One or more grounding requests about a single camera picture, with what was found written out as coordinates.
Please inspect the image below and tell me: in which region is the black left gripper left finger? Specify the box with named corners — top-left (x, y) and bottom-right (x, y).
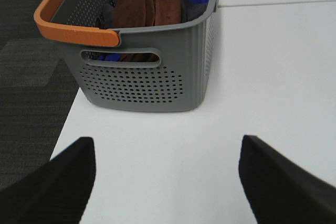
top-left (1, 137), bottom-right (96, 223)

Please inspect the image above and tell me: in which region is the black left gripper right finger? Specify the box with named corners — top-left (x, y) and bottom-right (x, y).
top-left (238, 135), bottom-right (335, 223)

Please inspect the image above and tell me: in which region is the grey perforated plastic basket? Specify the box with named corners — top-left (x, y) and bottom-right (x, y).
top-left (34, 0), bottom-right (222, 113)

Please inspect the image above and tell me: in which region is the brown towel in basket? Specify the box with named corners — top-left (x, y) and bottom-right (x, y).
top-left (111, 0), bottom-right (183, 62)

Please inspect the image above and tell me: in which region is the orange basket handle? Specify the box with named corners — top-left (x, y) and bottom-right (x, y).
top-left (34, 0), bottom-right (120, 47)

